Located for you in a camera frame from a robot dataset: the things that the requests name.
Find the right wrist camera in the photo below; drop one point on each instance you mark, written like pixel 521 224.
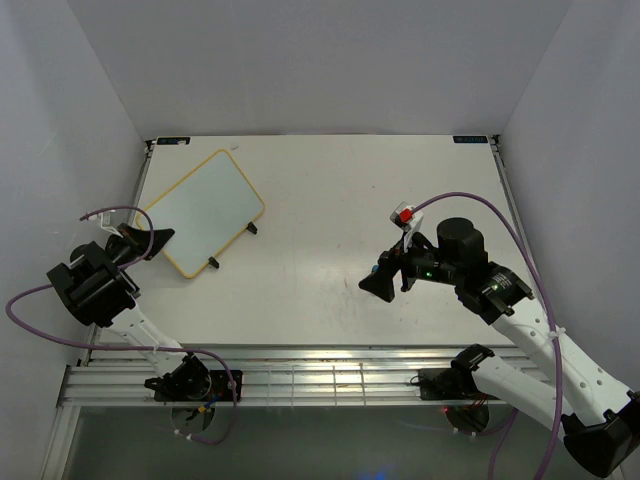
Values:
pixel 408 221

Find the blue table label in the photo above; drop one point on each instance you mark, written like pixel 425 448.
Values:
pixel 470 139
pixel 173 141

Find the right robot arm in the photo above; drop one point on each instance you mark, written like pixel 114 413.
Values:
pixel 595 415

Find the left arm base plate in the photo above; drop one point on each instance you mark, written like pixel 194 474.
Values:
pixel 219 389

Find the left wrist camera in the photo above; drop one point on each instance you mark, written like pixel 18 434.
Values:
pixel 104 221

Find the right blue table label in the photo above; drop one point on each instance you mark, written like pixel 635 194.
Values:
pixel 470 139

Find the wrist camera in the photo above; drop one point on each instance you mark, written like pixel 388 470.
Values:
pixel 408 221
pixel 104 221

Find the yellow framed whiteboard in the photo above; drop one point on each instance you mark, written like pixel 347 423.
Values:
pixel 207 209

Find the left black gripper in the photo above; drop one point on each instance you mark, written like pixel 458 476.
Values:
pixel 144 243

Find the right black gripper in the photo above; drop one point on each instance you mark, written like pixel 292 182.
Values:
pixel 380 283

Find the left blue table label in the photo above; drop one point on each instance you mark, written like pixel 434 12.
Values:
pixel 173 141

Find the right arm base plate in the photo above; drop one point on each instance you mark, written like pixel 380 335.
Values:
pixel 440 385

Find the black wire whiteboard stand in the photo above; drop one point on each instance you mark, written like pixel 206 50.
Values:
pixel 249 230

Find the aluminium rail frame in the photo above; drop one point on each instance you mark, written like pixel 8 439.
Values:
pixel 285 306

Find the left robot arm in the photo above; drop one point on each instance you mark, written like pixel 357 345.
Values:
pixel 96 290

